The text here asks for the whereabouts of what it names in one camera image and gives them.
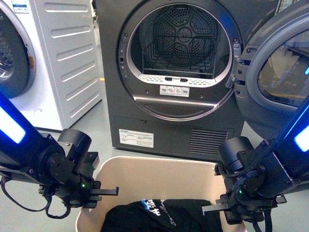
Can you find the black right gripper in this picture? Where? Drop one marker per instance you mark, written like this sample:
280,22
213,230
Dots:
242,201

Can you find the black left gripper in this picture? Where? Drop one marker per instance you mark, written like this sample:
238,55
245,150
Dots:
72,180

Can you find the beige laundry hamper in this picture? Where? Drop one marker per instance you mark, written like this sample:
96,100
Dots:
150,178

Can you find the black printed garment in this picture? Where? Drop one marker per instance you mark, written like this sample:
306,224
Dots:
156,215

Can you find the dark grey tumble dryer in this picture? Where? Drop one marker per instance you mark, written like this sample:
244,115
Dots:
177,116

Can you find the white washing machine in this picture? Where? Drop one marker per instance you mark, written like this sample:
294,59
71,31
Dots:
48,60

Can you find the open grey dryer door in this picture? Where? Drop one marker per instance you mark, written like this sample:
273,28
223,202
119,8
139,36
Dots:
271,76

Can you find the black wire drying rack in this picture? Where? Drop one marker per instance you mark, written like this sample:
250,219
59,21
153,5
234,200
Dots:
193,56

